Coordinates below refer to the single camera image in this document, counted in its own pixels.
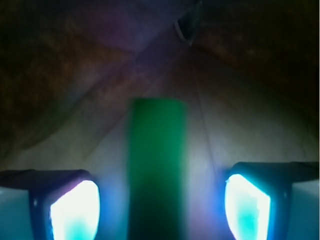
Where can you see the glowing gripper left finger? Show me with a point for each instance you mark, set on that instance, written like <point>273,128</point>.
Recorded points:
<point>48,205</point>

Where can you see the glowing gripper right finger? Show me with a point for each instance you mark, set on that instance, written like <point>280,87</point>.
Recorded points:
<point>273,200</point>

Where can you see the green block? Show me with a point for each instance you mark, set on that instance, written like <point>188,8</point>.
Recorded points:
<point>155,169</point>

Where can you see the brown paper bag bin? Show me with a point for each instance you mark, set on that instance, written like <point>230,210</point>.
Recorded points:
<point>69,70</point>

